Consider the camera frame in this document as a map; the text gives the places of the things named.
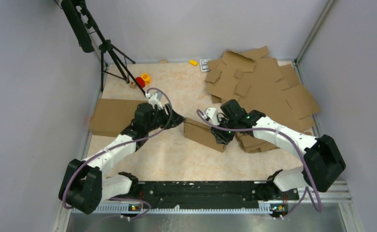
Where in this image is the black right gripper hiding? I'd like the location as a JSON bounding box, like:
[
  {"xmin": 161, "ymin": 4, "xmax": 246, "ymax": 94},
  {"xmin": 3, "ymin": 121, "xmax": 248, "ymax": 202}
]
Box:
[{"xmin": 210, "ymin": 116, "xmax": 238, "ymax": 145}]

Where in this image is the black camera tripod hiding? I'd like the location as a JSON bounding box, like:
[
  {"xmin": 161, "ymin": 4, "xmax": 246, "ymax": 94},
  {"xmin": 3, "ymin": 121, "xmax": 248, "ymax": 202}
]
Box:
[{"xmin": 55, "ymin": 0, "xmax": 146, "ymax": 96}]

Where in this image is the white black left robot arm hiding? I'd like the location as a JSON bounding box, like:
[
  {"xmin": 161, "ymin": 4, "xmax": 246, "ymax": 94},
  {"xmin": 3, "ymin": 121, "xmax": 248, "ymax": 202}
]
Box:
[{"xmin": 58, "ymin": 103, "xmax": 186, "ymax": 214}]

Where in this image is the folded closed cardboard box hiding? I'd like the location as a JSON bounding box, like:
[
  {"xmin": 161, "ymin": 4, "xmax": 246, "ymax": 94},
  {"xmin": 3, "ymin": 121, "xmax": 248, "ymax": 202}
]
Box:
[{"xmin": 88, "ymin": 99, "xmax": 145, "ymax": 137}]

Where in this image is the red round toy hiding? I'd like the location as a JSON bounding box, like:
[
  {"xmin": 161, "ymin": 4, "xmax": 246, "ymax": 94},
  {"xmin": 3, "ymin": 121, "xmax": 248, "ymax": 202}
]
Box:
[{"xmin": 135, "ymin": 77, "xmax": 146, "ymax": 88}]

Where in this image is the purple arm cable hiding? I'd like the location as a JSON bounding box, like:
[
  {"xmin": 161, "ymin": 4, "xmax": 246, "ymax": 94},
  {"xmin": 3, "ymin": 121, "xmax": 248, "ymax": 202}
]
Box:
[
  {"xmin": 196, "ymin": 109, "xmax": 323, "ymax": 221},
  {"xmin": 62, "ymin": 87, "xmax": 173, "ymax": 221}
]

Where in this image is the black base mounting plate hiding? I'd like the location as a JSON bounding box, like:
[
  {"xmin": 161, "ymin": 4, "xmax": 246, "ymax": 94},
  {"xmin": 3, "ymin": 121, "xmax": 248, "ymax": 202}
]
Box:
[{"xmin": 118, "ymin": 181, "xmax": 299, "ymax": 209}]

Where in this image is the playing card box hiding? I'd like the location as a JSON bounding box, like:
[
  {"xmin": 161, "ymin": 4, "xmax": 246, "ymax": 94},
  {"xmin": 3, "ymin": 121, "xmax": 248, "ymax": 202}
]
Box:
[{"xmin": 199, "ymin": 58, "xmax": 211, "ymax": 73}]

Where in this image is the aluminium frame rail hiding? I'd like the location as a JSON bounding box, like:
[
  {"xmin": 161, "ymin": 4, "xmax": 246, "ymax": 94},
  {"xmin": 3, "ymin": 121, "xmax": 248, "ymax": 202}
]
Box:
[{"xmin": 52, "ymin": 181, "xmax": 365, "ymax": 232}]

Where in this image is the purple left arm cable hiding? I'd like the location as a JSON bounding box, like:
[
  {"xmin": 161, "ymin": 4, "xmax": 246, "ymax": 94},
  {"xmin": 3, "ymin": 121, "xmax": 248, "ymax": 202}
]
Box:
[{"xmin": 62, "ymin": 87, "xmax": 173, "ymax": 221}]

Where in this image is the orange round toy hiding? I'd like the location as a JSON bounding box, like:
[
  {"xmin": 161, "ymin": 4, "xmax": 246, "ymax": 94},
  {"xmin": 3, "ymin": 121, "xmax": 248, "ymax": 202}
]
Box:
[{"xmin": 140, "ymin": 73, "xmax": 151, "ymax": 85}]

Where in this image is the cardboard box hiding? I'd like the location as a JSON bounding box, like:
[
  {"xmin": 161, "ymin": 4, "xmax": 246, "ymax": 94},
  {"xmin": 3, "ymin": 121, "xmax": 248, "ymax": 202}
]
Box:
[
  {"xmin": 183, "ymin": 118, "xmax": 226, "ymax": 153},
  {"xmin": 88, "ymin": 99, "xmax": 145, "ymax": 137}
]

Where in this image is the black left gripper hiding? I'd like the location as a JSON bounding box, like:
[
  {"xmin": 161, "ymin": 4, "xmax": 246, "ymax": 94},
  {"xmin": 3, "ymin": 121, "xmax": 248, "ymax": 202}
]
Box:
[{"xmin": 145, "ymin": 103, "xmax": 186, "ymax": 132}]

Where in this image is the yellow block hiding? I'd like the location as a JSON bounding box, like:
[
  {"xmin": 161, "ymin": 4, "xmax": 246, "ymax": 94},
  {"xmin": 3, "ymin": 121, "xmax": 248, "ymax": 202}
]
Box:
[{"xmin": 189, "ymin": 59, "xmax": 198, "ymax": 66}]

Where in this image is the cardboard sheet pile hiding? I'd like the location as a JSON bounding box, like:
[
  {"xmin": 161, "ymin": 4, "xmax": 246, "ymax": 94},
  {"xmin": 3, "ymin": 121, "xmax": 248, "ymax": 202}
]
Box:
[{"xmin": 204, "ymin": 46, "xmax": 321, "ymax": 154}]

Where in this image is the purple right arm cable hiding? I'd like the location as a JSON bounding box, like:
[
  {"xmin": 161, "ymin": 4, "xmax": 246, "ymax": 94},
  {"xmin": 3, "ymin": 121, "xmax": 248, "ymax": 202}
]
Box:
[{"xmin": 196, "ymin": 109, "xmax": 323, "ymax": 221}]

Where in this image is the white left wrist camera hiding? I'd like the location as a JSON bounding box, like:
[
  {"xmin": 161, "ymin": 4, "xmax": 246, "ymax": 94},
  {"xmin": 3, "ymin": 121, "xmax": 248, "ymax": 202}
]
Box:
[{"xmin": 145, "ymin": 91, "xmax": 163, "ymax": 110}]

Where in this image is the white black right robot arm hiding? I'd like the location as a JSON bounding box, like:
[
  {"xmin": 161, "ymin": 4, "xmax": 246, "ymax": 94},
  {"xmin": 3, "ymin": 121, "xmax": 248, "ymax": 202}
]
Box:
[{"xmin": 200, "ymin": 99, "xmax": 346, "ymax": 199}]

